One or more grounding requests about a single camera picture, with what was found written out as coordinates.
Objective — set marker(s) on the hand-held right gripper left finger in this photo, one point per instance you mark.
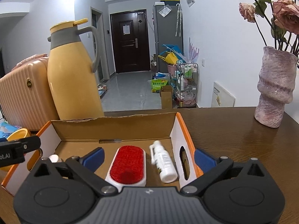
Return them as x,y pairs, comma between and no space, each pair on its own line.
93,158

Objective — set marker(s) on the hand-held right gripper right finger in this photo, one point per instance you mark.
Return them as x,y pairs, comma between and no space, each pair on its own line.
205,159

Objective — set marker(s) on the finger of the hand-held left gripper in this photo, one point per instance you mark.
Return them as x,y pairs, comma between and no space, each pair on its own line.
30,143

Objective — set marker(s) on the small white ribbed cap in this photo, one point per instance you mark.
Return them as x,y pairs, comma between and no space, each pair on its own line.
54,158

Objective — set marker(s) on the red and white lint brush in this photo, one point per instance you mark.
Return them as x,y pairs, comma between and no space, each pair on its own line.
127,163

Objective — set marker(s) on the white spray bottle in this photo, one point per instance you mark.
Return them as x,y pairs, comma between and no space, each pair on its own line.
164,163

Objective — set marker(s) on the red cardboard box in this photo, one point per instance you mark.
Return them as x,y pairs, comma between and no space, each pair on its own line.
140,126

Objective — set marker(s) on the yellow mug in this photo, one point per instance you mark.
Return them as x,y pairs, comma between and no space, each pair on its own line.
19,134

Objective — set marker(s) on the blue tissue pack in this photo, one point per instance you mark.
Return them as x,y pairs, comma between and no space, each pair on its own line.
7,130

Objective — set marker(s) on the pink ribbed suitcase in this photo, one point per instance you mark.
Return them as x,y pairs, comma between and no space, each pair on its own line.
25,98

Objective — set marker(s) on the white board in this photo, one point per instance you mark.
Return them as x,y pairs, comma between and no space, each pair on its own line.
223,95

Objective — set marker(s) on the brown cardboard carton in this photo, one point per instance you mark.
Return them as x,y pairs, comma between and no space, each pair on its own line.
166,98

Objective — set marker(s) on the yellow thermos jug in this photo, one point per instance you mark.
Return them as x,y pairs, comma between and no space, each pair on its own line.
72,81

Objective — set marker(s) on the pink cloth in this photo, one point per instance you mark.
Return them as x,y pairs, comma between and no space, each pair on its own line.
32,59

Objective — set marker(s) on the green and yellow bag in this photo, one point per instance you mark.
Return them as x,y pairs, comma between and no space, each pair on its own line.
159,85

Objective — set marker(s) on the pink flowerpot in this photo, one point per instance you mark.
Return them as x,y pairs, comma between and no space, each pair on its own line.
172,68

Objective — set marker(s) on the pink textured vase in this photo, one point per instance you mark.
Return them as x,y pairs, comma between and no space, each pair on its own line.
274,88

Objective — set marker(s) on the yellow watering can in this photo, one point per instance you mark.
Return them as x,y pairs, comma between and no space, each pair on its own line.
169,58

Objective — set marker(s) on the blue plastic rack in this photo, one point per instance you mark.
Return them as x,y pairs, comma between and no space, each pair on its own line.
174,50

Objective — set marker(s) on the grey interior door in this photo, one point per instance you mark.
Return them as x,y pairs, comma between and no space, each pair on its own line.
97,44

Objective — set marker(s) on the dark brown door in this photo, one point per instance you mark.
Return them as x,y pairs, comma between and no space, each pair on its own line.
129,49

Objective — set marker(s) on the grey fridge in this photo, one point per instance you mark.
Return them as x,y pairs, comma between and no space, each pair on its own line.
167,35

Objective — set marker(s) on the paper sheet on door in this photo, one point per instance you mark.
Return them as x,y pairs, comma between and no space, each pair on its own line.
126,29

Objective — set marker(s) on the white folded umbrella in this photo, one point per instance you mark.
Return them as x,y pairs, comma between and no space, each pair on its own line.
178,19

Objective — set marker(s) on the clear plastic bag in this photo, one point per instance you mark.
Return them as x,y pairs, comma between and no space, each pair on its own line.
165,11

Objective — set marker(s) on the yellow and black box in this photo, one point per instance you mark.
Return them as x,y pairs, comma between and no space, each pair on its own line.
170,0

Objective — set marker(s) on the dried pink roses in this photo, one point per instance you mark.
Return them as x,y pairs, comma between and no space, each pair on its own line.
285,14

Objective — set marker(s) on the white wall socket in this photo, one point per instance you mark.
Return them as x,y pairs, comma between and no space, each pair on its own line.
203,63

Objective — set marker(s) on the purple wall decoration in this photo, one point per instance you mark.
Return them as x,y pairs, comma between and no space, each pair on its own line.
193,50

